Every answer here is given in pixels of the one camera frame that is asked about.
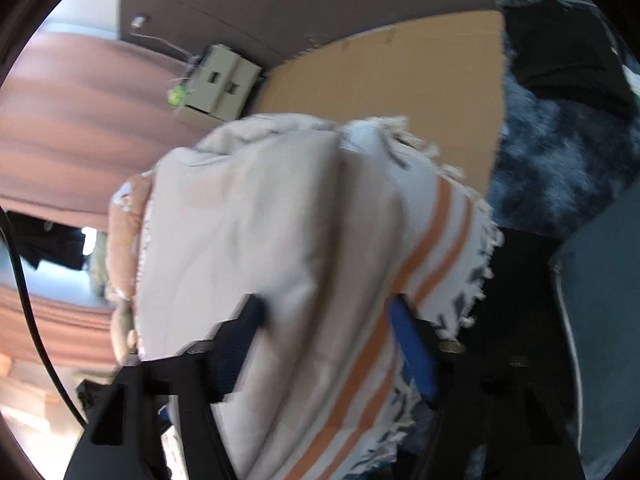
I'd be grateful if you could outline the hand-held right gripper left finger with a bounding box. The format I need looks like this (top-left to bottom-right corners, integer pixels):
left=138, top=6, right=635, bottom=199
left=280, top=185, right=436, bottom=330
left=64, top=292, right=268, bottom=480

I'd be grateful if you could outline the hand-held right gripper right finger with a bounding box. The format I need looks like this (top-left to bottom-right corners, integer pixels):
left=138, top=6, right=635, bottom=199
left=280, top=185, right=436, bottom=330
left=390, top=292, right=586, bottom=480

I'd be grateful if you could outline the beige jacket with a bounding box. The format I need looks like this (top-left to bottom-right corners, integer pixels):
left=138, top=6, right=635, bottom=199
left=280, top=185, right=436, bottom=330
left=135, top=112, right=416, bottom=480

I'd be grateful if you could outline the beige plush toy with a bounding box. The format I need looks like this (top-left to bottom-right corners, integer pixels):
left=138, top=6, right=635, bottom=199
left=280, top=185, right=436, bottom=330
left=107, top=305, right=141, bottom=363

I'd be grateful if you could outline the patterned white orange blanket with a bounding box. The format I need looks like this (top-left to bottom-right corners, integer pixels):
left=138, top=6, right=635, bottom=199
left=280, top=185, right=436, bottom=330
left=220, top=115, right=501, bottom=480

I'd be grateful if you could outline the pale printed quilt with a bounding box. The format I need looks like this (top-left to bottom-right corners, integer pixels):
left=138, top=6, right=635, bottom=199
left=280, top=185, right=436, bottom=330
left=90, top=232, right=114, bottom=301

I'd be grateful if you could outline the pink curtain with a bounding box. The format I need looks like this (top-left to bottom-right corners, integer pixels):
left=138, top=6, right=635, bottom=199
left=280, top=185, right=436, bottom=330
left=0, top=32, right=211, bottom=211
left=0, top=280, right=121, bottom=368

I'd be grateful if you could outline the grey padded mat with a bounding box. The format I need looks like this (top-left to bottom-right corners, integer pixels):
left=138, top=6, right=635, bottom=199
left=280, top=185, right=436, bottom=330
left=547, top=195, right=640, bottom=476

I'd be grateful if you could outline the hanging black coat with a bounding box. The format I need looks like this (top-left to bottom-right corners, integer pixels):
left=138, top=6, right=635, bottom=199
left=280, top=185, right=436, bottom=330
left=7, top=210, right=86, bottom=271

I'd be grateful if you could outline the dark fluffy rug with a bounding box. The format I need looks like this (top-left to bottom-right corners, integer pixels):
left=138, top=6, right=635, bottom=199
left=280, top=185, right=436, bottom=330
left=487, top=0, right=640, bottom=241

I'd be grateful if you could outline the pale nightstand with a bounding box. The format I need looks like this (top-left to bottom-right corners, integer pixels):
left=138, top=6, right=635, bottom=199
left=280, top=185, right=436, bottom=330
left=177, top=44, right=263, bottom=123

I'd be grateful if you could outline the flat brown cardboard sheet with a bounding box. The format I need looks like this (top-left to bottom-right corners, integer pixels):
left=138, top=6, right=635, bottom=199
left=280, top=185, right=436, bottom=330
left=252, top=10, right=508, bottom=196

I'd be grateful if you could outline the black cloth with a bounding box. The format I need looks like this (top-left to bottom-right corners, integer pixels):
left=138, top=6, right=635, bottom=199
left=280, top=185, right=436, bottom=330
left=505, top=0, right=636, bottom=116

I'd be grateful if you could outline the black cable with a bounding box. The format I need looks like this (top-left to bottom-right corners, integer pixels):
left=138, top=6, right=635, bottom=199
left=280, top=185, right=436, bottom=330
left=0, top=207, right=88, bottom=428

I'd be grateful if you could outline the white charging cable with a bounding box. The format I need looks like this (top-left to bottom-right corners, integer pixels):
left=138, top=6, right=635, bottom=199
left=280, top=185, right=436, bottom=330
left=132, top=25, right=198, bottom=68

